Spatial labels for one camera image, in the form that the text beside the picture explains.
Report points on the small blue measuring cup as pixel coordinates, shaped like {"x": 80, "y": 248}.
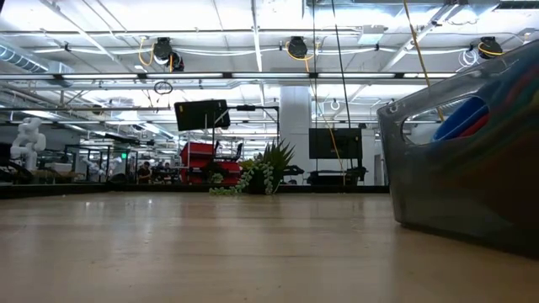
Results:
{"x": 461, "y": 120}

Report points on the grey transparent basket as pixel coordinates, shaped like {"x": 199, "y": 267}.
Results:
{"x": 463, "y": 181}

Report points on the potted succulent plant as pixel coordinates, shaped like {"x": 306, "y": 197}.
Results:
{"x": 263, "y": 168}

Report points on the white pillar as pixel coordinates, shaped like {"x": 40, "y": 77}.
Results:
{"x": 295, "y": 118}

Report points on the black gantry stand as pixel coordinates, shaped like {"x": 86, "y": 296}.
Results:
{"x": 246, "y": 108}

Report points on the red tool cart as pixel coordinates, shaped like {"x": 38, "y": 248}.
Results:
{"x": 198, "y": 153}

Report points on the black flat screen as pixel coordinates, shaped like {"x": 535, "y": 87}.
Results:
{"x": 202, "y": 115}

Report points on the long horizontal light bar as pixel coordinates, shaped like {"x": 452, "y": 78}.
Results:
{"x": 185, "y": 76}

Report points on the person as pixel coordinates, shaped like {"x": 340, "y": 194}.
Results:
{"x": 144, "y": 172}

